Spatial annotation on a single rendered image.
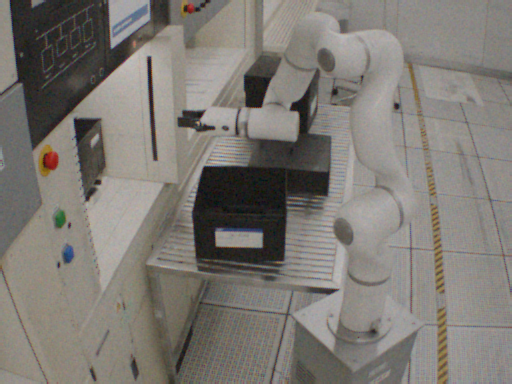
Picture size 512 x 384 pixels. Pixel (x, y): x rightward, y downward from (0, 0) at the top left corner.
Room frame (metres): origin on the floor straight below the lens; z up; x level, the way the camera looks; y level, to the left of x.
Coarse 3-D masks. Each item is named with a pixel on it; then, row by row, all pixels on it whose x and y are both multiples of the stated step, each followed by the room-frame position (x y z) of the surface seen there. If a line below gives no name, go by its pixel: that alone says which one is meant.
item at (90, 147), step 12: (84, 120) 1.67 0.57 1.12; (96, 120) 1.67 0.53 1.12; (84, 132) 1.68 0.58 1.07; (96, 132) 1.63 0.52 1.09; (84, 144) 1.53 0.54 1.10; (96, 144) 1.62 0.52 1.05; (84, 156) 1.52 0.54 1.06; (96, 156) 1.61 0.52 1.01; (84, 168) 1.51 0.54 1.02; (96, 168) 1.59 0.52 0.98; (84, 180) 1.50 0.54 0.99; (96, 180) 1.62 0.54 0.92; (84, 192) 1.49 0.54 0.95
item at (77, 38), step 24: (96, 0) 1.28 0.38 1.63; (48, 24) 1.05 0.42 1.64; (72, 24) 1.15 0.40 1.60; (96, 24) 1.27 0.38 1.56; (144, 24) 1.58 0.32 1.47; (48, 48) 1.04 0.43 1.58; (72, 48) 1.15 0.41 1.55; (96, 48) 1.27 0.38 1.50; (48, 72) 1.03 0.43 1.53; (48, 144) 1.00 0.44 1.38
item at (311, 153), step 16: (256, 144) 1.96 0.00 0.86; (272, 144) 1.95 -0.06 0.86; (288, 144) 1.96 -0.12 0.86; (304, 144) 1.96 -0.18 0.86; (320, 144) 1.96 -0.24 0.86; (256, 160) 1.84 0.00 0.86; (272, 160) 1.84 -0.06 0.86; (288, 160) 1.83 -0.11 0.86; (304, 160) 1.84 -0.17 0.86; (320, 160) 1.84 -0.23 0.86; (288, 176) 1.78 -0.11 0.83; (304, 176) 1.77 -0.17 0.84; (320, 176) 1.76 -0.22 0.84; (288, 192) 1.77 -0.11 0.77; (304, 192) 1.77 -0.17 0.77; (320, 192) 1.76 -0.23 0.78
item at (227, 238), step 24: (216, 168) 1.67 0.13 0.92; (240, 168) 1.67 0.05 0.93; (264, 168) 1.67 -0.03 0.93; (216, 192) 1.67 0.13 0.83; (240, 192) 1.67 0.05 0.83; (264, 192) 1.67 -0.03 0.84; (192, 216) 1.41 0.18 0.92; (216, 216) 1.40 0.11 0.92; (240, 216) 1.40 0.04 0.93; (264, 216) 1.39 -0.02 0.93; (216, 240) 1.40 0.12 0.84; (240, 240) 1.40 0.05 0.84; (264, 240) 1.39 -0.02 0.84
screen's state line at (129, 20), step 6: (144, 6) 1.58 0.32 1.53; (138, 12) 1.54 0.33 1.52; (144, 12) 1.58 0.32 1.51; (126, 18) 1.45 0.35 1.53; (132, 18) 1.49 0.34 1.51; (138, 18) 1.54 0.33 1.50; (120, 24) 1.41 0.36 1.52; (126, 24) 1.45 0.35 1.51; (114, 30) 1.37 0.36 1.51; (120, 30) 1.41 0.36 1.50; (114, 36) 1.37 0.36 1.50
